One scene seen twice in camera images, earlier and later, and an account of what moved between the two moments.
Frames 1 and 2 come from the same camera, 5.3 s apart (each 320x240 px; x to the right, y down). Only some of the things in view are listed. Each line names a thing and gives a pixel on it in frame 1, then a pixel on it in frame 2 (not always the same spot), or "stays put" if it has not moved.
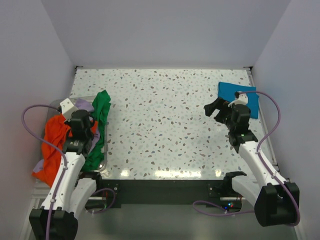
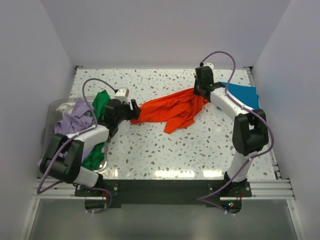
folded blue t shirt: (227, 90) stays put
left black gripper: (68, 123) to (132, 114)
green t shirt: (99, 107) stays put
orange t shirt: (56, 130) to (177, 110)
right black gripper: (219, 103) to (195, 91)
